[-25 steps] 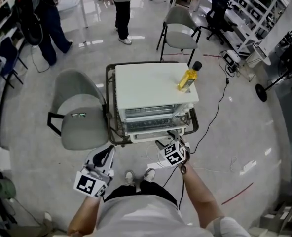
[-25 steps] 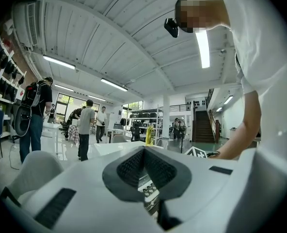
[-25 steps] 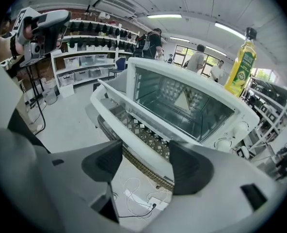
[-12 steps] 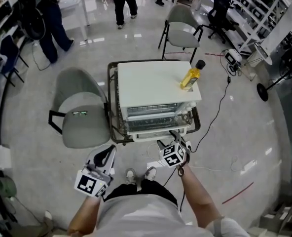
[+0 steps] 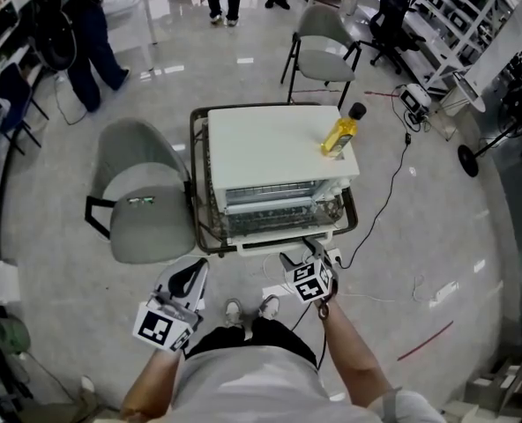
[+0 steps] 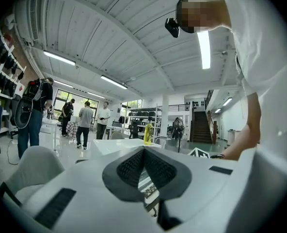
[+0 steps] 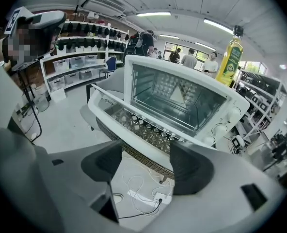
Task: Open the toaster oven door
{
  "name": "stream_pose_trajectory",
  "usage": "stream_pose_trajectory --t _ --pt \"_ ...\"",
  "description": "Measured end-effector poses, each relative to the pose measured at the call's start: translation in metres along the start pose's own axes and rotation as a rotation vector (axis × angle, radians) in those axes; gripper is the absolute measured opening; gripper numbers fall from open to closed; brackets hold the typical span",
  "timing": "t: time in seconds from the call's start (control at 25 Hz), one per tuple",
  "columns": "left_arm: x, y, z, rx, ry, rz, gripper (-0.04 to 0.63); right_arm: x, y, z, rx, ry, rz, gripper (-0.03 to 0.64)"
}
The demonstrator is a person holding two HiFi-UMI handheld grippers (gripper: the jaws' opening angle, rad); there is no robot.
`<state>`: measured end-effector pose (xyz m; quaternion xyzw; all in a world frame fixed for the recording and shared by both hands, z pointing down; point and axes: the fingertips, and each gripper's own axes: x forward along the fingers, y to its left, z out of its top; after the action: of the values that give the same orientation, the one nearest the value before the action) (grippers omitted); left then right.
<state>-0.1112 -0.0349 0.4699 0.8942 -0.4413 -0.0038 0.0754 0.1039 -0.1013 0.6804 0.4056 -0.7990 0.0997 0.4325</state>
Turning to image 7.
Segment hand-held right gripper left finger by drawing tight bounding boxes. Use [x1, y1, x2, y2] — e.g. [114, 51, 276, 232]
[35, 140, 125, 233]

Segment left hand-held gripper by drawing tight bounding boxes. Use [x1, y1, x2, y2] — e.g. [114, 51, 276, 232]
[3, 6, 67, 35]

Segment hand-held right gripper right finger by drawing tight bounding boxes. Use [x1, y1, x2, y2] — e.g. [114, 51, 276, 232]
[133, 141, 287, 233]

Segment white glass oven door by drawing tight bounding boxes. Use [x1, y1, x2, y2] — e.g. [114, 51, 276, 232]
[87, 83, 218, 166]

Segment white oven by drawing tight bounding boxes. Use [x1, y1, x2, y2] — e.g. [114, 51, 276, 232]
[123, 54, 251, 147]

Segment white shelf with bags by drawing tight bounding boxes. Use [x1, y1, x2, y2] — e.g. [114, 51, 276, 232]
[39, 20, 130, 100]

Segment white portable power station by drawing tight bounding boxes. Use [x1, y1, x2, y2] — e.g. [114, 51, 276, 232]
[230, 134, 245, 155]

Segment row of clear storage bins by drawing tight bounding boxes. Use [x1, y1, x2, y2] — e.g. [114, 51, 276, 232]
[46, 54, 106, 92]

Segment ceiling air conditioner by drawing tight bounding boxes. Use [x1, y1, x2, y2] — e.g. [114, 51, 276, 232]
[81, 0, 127, 18]

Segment white power strip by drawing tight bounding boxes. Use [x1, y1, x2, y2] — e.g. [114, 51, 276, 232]
[121, 164, 175, 212]
[153, 192, 174, 204]

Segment wicker glass-top table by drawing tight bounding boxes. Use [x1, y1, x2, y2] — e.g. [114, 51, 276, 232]
[95, 105, 176, 184]

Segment blue chair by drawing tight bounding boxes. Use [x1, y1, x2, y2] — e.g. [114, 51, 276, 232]
[99, 57, 118, 79]

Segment black backpack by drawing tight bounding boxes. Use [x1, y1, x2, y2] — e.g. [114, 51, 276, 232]
[128, 33, 144, 49]

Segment person's white shirt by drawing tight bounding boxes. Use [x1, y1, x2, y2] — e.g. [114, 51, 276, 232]
[0, 47, 62, 233]

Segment ceiling strip light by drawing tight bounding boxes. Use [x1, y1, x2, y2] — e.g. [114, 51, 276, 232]
[203, 18, 234, 35]
[136, 11, 172, 17]

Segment white rack with black cases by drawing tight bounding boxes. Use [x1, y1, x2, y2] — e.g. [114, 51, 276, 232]
[238, 68, 287, 141]

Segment yellow oil bottle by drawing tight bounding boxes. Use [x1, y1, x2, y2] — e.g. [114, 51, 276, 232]
[215, 25, 245, 88]

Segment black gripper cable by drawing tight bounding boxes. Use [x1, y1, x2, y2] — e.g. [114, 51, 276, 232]
[16, 68, 43, 144]

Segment black power cable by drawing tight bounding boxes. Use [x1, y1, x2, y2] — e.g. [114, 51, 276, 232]
[118, 199, 164, 220]

